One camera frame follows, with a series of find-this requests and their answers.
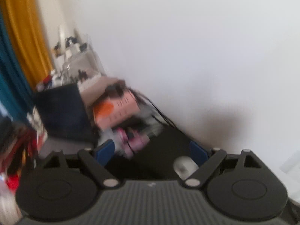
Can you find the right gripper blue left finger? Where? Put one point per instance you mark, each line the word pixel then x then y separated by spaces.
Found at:
pixel 94 162

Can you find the laptop computer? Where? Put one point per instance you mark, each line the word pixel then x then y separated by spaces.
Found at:
pixel 64 114

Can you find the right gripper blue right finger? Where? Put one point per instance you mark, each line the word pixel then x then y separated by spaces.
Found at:
pixel 207 162

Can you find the red garment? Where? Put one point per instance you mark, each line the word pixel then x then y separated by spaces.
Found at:
pixel 19 153

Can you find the mustard yellow curtain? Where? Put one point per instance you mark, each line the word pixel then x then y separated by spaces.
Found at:
pixel 22 21

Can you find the silver desk grommet left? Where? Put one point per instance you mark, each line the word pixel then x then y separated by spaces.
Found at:
pixel 184 167

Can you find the teal curtain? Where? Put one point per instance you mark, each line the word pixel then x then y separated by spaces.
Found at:
pixel 16 94

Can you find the cluttered white shelf items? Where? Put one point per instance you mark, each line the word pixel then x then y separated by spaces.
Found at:
pixel 74 62

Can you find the pink power strip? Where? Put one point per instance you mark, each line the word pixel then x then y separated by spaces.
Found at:
pixel 113 111

